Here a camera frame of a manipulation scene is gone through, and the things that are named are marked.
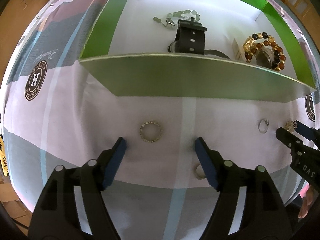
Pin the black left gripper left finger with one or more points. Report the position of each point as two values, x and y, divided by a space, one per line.
98 174

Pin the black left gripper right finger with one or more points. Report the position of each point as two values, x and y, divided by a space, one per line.
222 175

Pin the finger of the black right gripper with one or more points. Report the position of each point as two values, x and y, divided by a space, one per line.
309 133
289 140

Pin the person's right hand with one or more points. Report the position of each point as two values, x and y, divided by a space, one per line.
307 195

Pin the green white cardboard box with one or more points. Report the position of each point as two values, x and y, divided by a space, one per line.
190 74

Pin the black wrist watch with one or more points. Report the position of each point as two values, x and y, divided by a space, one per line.
190 39

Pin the wooden headboard frame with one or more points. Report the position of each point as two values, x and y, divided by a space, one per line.
308 16

